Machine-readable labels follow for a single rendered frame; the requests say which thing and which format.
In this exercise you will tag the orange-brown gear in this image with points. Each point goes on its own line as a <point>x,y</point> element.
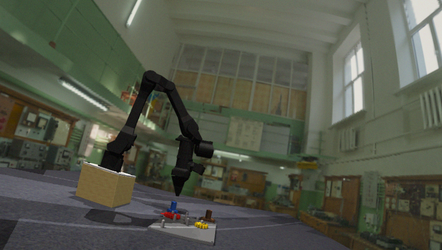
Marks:
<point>208,216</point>

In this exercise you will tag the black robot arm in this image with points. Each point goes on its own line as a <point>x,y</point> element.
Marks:
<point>113,158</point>

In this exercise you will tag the yellow gear with black stripe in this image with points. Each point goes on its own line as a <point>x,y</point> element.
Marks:
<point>201,225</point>

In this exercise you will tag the blue gear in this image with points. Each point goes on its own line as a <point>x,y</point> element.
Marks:
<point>173,207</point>

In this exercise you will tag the red gear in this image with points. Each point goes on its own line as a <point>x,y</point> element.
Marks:
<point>170,215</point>

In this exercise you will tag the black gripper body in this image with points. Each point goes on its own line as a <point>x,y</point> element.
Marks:
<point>181,164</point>

